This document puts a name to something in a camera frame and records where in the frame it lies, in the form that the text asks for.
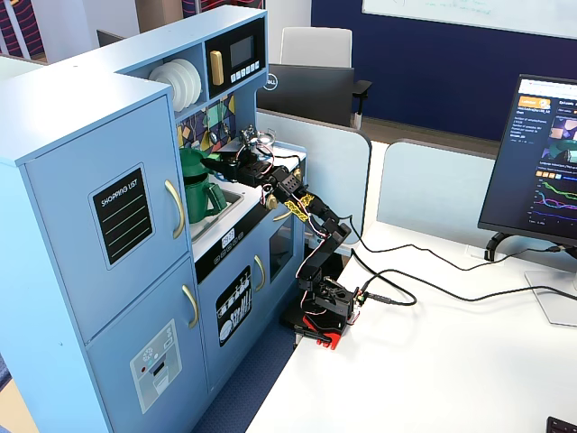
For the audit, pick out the black five-joint robot arm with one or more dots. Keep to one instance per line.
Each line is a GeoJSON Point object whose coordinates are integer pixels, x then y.
{"type": "Point", "coordinates": [324, 252]}

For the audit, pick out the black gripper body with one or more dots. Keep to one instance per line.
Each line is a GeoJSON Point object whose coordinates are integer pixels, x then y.
{"type": "Point", "coordinates": [233, 169]}

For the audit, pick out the green plastic pitcher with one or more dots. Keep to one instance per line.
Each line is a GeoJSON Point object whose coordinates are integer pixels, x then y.
{"type": "Point", "coordinates": [200, 200]}

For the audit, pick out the black Dell monitor back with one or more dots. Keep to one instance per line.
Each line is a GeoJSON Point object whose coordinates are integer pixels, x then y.
{"type": "Point", "coordinates": [306, 94]}

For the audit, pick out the white office chair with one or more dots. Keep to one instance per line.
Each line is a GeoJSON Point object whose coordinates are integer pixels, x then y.
{"type": "Point", "coordinates": [315, 47]}

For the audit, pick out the white wall whiteboard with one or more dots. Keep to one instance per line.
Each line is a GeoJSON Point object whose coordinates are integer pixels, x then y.
{"type": "Point", "coordinates": [473, 13]}

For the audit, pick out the hanging toy grater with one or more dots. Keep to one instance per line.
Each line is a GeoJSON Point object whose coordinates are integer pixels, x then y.
{"type": "Point", "coordinates": [196, 145]}

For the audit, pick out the silver toy sink basin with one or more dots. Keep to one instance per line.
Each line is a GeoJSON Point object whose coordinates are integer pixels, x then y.
{"type": "Point", "coordinates": [212, 221]}

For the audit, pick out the blue toy kitchen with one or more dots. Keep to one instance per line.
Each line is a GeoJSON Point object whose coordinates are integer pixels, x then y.
{"type": "Point", "coordinates": [112, 234]}

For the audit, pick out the small gripper camera board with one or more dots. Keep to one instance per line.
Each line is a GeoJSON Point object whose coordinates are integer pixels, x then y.
{"type": "Point", "coordinates": [248, 135]}

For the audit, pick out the silver monitor stand base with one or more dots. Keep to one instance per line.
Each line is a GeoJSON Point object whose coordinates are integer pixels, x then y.
{"type": "Point", "coordinates": [552, 297]}

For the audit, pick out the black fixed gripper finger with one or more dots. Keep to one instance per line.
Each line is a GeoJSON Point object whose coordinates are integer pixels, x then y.
{"type": "Point", "coordinates": [218, 174]}

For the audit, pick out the black shopping list chalkboard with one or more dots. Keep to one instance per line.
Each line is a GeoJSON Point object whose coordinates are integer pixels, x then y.
{"type": "Point", "coordinates": [123, 215]}

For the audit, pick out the light blue desk divider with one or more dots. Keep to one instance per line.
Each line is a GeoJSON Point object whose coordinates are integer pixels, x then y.
{"type": "Point", "coordinates": [433, 189]}
{"type": "Point", "coordinates": [333, 180]}

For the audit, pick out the black toy microwave door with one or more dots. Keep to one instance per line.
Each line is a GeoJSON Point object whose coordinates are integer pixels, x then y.
{"type": "Point", "coordinates": [235, 56]}

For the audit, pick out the black chair armrest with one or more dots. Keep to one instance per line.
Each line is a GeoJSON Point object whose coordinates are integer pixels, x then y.
{"type": "Point", "coordinates": [363, 88]}

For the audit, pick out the white toy plate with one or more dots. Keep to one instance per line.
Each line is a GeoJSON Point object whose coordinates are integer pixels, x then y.
{"type": "Point", "coordinates": [178, 88]}
{"type": "Point", "coordinates": [158, 80]}
{"type": "Point", "coordinates": [195, 81]}

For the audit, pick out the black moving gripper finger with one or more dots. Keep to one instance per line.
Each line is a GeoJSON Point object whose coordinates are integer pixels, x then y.
{"type": "Point", "coordinates": [220, 161]}

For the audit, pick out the black monitor with lit screen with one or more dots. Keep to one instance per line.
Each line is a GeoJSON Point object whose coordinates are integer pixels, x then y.
{"type": "Point", "coordinates": [536, 158]}

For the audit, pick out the steel toy pot with lid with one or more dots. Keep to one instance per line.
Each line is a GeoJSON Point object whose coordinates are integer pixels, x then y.
{"type": "Point", "coordinates": [268, 139]}

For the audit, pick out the black keyboard corner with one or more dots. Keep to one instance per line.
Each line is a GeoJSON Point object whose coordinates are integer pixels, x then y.
{"type": "Point", "coordinates": [562, 425]}

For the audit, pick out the hanging toy ladle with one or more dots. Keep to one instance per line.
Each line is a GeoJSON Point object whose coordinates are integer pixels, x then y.
{"type": "Point", "coordinates": [212, 135]}

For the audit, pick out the dark office monitor back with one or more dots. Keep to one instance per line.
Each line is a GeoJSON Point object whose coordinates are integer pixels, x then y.
{"type": "Point", "coordinates": [108, 38]}

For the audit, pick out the red table clamp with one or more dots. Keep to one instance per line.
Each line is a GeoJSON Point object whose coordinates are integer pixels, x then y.
{"type": "Point", "coordinates": [325, 336]}

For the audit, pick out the green plastic lid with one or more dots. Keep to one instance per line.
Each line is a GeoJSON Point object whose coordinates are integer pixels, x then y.
{"type": "Point", "coordinates": [194, 161]}

